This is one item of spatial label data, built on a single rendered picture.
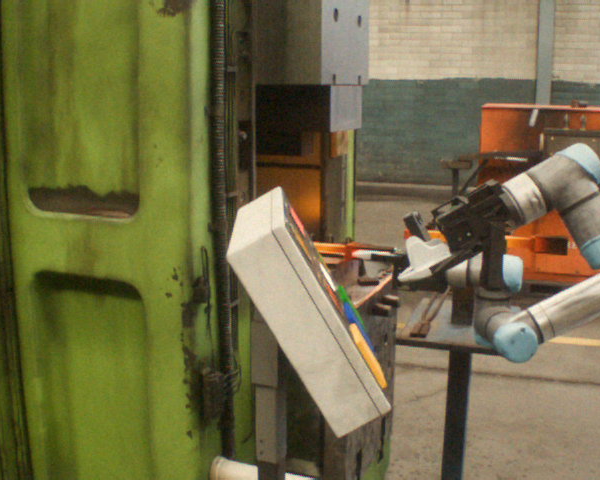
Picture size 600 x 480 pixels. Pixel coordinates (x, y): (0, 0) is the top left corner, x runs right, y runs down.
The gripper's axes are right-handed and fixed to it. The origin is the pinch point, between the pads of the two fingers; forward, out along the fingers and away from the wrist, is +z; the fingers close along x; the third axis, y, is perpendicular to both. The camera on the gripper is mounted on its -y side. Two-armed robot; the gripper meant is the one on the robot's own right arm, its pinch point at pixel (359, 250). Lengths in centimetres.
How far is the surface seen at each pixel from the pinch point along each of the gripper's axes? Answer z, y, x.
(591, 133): -43, -9, 333
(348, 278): 2.7, 6.7, 0.5
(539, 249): -36, 4, 35
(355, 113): 2.4, -29.9, 3.3
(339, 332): -21, -6, -70
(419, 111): 165, -7, 734
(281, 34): 11, -46, -17
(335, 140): 14.8, -22.2, 24.7
